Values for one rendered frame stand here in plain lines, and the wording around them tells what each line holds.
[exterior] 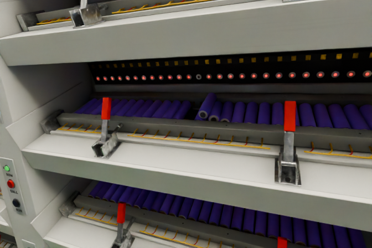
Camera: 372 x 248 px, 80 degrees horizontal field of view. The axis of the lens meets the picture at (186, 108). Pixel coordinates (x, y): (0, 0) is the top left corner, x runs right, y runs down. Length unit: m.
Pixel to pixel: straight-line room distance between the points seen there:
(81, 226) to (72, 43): 0.37
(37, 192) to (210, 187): 0.37
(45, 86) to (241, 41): 0.40
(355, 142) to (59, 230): 0.55
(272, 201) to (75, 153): 0.31
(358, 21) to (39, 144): 0.50
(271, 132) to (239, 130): 0.04
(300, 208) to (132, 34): 0.28
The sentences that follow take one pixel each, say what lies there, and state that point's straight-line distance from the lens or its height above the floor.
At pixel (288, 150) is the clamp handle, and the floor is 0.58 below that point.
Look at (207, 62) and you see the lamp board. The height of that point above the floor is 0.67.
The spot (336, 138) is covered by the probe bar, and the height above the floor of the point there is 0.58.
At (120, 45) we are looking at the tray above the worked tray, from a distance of 0.31.
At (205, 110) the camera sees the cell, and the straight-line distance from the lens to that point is 0.36.
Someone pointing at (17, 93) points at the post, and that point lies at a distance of 0.50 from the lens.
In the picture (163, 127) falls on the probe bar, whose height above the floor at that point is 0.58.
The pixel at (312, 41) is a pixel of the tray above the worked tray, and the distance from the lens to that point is 0.25.
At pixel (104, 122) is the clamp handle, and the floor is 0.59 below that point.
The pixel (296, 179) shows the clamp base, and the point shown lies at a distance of 0.28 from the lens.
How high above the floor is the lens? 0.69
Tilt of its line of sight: 14 degrees down
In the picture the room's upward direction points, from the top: 3 degrees counter-clockwise
